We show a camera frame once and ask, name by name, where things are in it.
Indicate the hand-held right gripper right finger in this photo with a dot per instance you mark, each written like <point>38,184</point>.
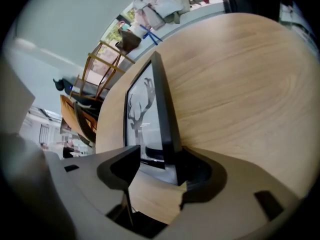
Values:
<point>232,209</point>

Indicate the yellow wooden frame rack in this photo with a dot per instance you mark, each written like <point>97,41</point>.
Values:
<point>110,66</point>

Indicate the pile of white cushions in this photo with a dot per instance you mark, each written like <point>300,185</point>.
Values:
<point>162,6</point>

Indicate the brown wooden chair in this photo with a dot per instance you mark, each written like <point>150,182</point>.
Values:
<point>71,116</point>

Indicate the blue folding stand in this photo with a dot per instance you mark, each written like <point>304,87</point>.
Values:
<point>150,35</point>

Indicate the black deer print picture frame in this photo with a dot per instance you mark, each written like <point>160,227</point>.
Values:
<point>161,101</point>

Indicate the brown bag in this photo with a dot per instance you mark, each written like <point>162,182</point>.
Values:
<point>128,40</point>

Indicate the light wooden table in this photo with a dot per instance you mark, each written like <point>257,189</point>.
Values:
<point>237,84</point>

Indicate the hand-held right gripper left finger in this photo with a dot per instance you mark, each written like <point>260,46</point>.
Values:
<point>85,176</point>

